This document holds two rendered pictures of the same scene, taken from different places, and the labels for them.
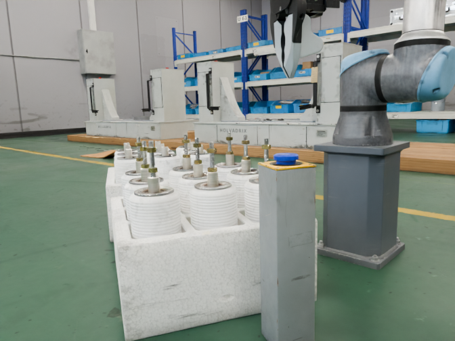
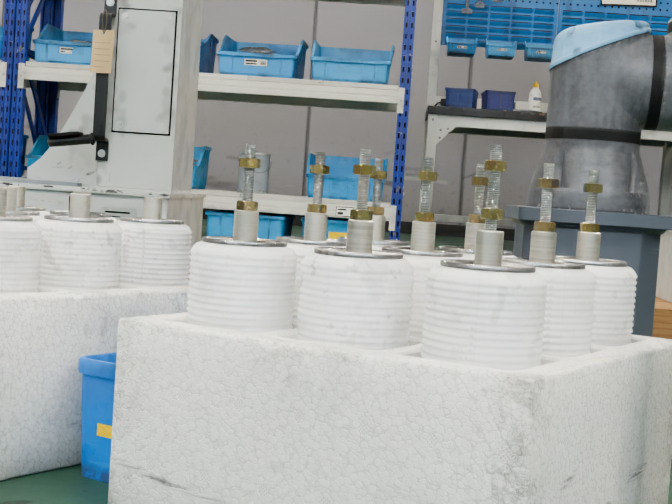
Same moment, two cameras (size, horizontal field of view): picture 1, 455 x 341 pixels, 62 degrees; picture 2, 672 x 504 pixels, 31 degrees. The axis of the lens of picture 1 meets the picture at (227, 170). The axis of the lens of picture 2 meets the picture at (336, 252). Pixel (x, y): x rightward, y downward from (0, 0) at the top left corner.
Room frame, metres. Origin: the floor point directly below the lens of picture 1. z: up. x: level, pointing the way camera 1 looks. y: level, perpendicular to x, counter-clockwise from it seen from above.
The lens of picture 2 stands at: (0.06, 0.86, 0.31)
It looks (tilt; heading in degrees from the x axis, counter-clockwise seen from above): 3 degrees down; 319
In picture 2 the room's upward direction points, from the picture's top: 4 degrees clockwise
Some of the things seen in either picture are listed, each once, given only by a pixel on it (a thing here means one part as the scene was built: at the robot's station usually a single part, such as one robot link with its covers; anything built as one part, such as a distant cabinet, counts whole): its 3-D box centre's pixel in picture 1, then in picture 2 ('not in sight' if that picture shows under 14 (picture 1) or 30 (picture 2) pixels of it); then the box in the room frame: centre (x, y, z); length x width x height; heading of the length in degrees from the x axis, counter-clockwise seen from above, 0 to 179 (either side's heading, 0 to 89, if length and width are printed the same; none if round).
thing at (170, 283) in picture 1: (201, 243); (409, 425); (0.86, 0.07, 0.09); 0.39 x 0.39 x 0.18; 18
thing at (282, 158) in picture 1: (286, 160); not in sight; (0.61, -0.10, 0.32); 0.04 x 0.04 x 0.02
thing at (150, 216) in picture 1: (157, 237); (479, 381); (0.71, 0.14, 0.16); 0.10 x 0.10 x 0.18
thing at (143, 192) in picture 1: (154, 191); (487, 267); (0.71, 0.14, 0.25); 0.08 x 0.08 x 0.01
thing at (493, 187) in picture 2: (152, 160); (493, 191); (0.71, 0.14, 0.31); 0.01 x 0.01 x 0.08
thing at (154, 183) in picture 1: (154, 185); (488, 251); (0.71, 0.14, 0.26); 0.02 x 0.02 x 0.03
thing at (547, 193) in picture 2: (212, 160); (546, 206); (0.75, 0.03, 0.30); 0.01 x 0.01 x 0.08
